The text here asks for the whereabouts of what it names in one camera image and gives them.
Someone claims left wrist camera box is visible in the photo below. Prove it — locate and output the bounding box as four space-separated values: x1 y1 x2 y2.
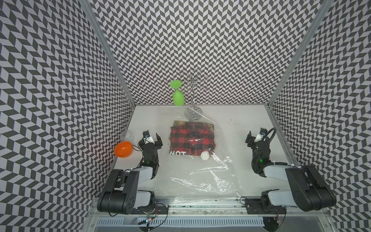
143 130 155 144

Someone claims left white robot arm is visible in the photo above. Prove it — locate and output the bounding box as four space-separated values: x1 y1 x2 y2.
97 131 163 215

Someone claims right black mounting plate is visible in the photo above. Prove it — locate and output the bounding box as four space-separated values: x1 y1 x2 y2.
244 198 287 215

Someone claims metal glass holder stand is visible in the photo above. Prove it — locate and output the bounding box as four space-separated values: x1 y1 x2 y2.
180 69 212 123

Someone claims black mounting plate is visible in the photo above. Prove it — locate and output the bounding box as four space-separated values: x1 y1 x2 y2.
244 198 287 215
130 202 170 215

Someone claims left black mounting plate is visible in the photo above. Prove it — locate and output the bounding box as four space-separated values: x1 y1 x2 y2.
130 202 170 215

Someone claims orange plastic bowl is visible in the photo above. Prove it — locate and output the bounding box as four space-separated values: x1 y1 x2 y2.
114 141 133 158

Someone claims clear plastic cup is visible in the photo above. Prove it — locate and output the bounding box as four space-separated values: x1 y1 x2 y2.
119 130 134 143

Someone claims clear plastic vacuum bag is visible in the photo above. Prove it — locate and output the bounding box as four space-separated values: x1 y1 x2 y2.
158 107 241 203

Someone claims red plaid shirt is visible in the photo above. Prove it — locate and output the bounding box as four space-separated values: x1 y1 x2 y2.
169 125 216 156

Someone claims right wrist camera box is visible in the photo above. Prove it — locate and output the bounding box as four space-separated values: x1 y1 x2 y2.
254 128 268 143

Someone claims green plastic wine glass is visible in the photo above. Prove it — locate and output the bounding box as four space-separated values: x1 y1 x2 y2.
170 80 185 106

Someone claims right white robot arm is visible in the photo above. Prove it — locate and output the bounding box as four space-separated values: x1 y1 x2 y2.
244 128 337 214

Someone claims white bag valve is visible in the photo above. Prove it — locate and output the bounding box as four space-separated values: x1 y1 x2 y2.
200 151 210 160

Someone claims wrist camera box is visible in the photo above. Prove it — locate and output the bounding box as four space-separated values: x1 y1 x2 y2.
254 128 268 143
143 130 155 144

